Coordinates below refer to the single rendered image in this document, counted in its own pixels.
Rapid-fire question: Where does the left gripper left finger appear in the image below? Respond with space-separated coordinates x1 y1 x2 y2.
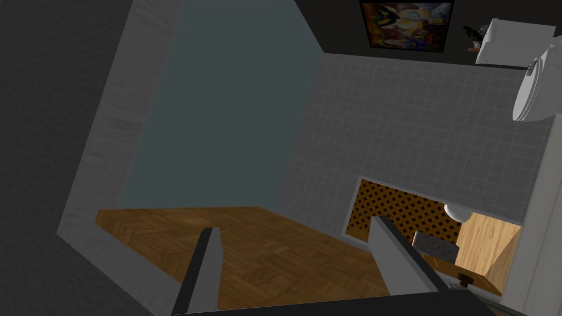
172 227 224 315

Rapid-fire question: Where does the colourful framed wall picture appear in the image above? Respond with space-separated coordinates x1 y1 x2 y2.
359 1 456 53

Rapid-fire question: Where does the white toilet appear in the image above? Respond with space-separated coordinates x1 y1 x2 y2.
463 18 562 122

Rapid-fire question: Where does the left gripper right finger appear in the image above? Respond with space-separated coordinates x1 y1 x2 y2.
368 215 451 297

